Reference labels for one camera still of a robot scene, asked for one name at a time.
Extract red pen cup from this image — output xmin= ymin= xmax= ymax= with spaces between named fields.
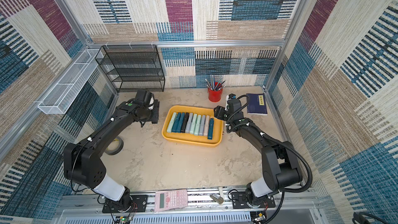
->
xmin=208 ymin=88 xmax=223 ymax=102

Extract black pruning pliers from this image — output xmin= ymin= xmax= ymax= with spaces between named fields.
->
xmin=180 ymin=113 xmax=190 ymax=133

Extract yellow plastic storage tray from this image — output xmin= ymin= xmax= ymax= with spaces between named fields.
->
xmin=162 ymin=105 xmax=224 ymax=147

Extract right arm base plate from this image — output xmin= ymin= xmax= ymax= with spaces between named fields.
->
xmin=228 ymin=189 xmax=276 ymax=209

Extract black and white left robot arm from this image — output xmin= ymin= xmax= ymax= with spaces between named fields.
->
xmin=63 ymin=99 xmax=160 ymax=212

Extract tape roll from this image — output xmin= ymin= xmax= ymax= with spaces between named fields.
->
xmin=104 ymin=136 xmax=124 ymax=156

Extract black wire mesh shelf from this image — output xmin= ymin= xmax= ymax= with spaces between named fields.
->
xmin=95 ymin=45 xmax=165 ymax=93

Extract grey pruning pliers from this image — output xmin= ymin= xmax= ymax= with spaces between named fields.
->
xmin=185 ymin=113 xmax=193 ymax=133

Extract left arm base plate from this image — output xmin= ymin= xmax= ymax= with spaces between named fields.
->
xmin=102 ymin=195 xmax=148 ymax=214

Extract white wire mesh basket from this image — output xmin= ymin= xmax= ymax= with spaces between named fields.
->
xmin=38 ymin=49 xmax=98 ymax=115

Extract pink calculator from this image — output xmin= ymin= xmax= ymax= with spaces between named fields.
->
xmin=154 ymin=189 xmax=188 ymax=212

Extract dark blue book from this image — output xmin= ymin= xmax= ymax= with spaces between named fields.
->
xmin=246 ymin=93 xmax=268 ymax=115

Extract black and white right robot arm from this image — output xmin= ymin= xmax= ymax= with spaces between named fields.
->
xmin=214 ymin=106 xmax=313 ymax=206

